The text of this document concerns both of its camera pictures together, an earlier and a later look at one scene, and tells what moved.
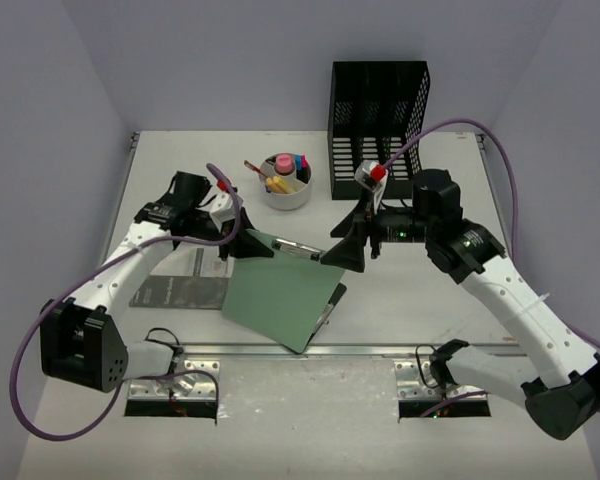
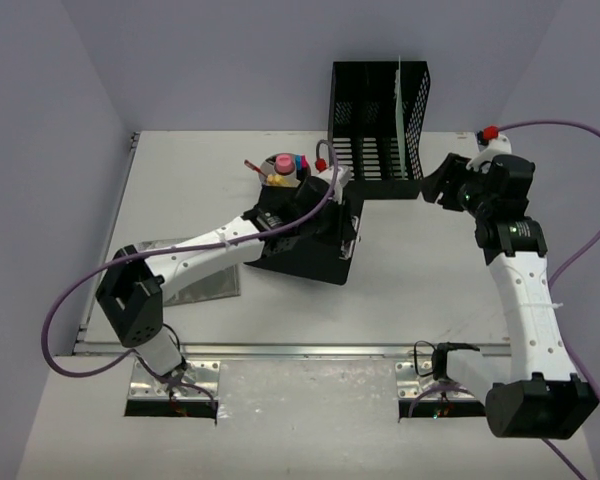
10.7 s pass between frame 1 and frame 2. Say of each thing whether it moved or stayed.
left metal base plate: stayed
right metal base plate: stayed
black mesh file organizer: stayed
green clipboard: moved
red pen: stayed
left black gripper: moved
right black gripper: moved
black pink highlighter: stayed
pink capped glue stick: stayed
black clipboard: moved
